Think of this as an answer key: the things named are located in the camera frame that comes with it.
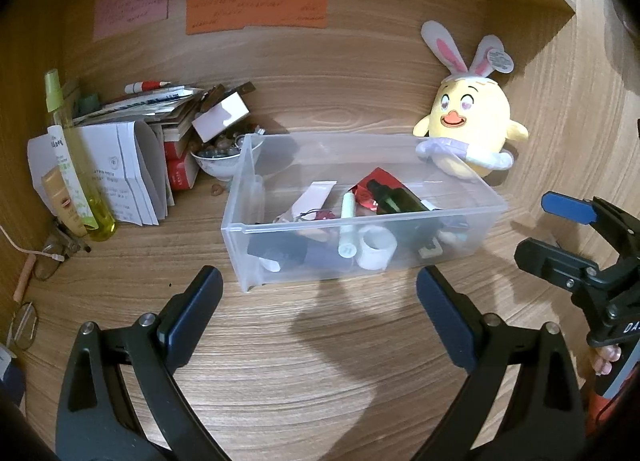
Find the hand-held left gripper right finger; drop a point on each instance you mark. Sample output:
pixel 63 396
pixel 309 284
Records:
pixel 445 318

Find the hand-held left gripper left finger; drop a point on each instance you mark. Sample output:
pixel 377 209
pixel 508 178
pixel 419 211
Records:
pixel 195 313

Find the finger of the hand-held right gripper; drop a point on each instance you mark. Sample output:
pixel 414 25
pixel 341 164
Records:
pixel 555 263
pixel 567 206

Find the small black white gadget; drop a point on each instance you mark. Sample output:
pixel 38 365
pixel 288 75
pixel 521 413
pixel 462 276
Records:
pixel 430 250

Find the clear plastic drawer bin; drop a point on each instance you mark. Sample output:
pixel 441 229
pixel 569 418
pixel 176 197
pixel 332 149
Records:
pixel 235 251

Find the white pale blue block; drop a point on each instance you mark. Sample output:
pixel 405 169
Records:
pixel 455 233

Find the white tape roll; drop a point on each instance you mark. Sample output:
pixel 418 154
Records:
pixel 377 246

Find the dark purple bottle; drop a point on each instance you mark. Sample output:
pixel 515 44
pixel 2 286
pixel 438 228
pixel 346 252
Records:
pixel 280 248

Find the dark green glass bottle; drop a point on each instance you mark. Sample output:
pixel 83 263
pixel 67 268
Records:
pixel 400 201

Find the pale green tube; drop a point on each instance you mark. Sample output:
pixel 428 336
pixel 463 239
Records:
pixel 347 221

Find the red packet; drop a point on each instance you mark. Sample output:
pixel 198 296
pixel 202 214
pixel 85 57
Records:
pixel 370 188

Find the pink white cream tube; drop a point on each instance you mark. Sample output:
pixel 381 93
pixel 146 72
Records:
pixel 312 198

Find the person's right hand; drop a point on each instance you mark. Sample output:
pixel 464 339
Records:
pixel 606 358

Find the orange cloth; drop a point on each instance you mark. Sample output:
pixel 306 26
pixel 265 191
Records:
pixel 602 411

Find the yellow chick plush toy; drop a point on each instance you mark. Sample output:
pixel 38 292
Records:
pixel 475 116

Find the red boxes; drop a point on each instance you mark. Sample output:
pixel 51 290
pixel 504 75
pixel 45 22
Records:
pixel 180 168

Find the white bowl of beads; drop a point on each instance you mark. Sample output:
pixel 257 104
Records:
pixel 220 166

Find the thin-framed eyeglasses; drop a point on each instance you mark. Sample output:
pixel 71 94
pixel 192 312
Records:
pixel 47 263
pixel 15 336

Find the white folded paper leaflets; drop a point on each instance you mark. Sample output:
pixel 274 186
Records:
pixel 130 171

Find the yellow sunscreen tube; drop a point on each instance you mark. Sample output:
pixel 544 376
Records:
pixel 62 201

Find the yellow-green spray bottle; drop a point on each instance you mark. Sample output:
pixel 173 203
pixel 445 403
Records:
pixel 82 176

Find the blue white box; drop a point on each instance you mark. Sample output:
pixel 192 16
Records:
pixel 10 376

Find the small white box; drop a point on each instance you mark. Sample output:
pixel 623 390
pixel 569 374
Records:
pixel 220 116

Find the stack of booklets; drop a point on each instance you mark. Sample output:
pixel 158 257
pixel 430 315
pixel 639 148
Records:
pixel 145 103

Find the dark brown wooden piece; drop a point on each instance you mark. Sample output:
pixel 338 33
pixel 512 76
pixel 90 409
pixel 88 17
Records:
pixel 240 89

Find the red white pen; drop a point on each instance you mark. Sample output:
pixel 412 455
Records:
pixel 147 86

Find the orange sticky note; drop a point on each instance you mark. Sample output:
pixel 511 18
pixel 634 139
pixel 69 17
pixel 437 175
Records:
pixel 255 11

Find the pink sticky note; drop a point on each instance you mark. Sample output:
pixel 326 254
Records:
pixel 132 3

